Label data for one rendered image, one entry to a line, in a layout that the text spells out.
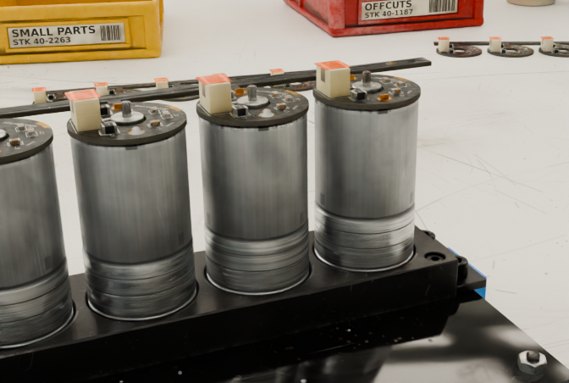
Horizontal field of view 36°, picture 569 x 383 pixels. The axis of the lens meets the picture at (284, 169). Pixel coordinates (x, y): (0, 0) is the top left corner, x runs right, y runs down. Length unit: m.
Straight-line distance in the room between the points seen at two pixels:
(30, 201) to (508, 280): 0.14
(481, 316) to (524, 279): 0.04
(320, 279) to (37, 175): 0.07
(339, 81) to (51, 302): 0.08
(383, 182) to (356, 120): 0.02
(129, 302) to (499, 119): 0.23
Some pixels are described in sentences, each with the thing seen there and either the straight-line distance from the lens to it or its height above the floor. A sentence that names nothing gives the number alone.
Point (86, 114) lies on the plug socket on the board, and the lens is 0.18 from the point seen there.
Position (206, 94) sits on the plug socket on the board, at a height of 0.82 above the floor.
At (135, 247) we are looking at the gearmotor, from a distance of 0.19.
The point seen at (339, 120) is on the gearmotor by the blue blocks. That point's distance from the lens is 0.20.
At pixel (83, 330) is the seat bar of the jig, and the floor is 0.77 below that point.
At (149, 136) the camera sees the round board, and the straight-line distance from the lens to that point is 0.18.
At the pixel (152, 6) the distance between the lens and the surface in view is 0.49.
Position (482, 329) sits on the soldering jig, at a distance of 0.21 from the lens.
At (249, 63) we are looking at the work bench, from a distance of 0.47.
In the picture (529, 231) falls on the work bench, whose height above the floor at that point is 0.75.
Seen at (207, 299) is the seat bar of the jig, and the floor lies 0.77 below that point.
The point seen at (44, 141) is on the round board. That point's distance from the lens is 0.18.
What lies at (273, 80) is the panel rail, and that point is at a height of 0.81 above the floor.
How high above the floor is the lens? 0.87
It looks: 22 degrees down
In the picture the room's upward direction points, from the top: 1 degrees counter-clockwise
